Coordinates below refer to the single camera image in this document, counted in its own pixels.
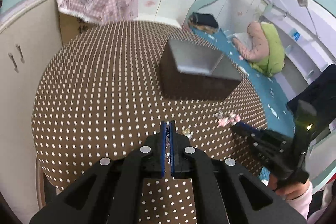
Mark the folded dark clothes stack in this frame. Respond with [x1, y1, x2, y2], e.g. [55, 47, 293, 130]
[189, 12, 219, 29]

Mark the dark hanging garment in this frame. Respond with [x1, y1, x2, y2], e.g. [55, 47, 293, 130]
[286, 64, 336, 123]

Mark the cream curved cabinet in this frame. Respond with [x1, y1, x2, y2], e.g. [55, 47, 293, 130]
[1, 0, 62, 221]

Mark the cardboard box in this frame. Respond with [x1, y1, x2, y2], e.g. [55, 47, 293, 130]
[59, 13, 95, 45]

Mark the brown polka dot tablecloth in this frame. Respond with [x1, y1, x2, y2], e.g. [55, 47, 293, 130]
[31, 20, 268, 224]

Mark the silver metal tin box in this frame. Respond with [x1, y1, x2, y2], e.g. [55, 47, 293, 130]
[159, 39, 243, 100]

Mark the pink green rolled quilt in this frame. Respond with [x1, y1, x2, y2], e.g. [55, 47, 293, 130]
[232, 22, 285, 77]

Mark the white pillow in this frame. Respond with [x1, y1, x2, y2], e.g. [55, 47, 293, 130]
[234, 32, 253, 50]

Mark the pink charm trinket cluster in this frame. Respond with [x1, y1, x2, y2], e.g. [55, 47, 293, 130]
[215, 111, 242, 127]

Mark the right hand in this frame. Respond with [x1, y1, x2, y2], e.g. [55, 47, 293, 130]
[268, 174, 310, 200]

